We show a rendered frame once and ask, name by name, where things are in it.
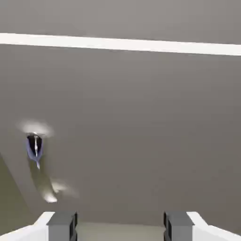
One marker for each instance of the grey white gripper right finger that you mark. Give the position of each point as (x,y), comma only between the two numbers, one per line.
(178,227)

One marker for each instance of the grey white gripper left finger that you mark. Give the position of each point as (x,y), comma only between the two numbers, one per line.
(60,227)

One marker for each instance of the grey cabinet door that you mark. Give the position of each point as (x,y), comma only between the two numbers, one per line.
(120,17)
(135,120)

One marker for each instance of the grey cabinet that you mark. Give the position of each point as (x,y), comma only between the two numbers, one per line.
(120,44)

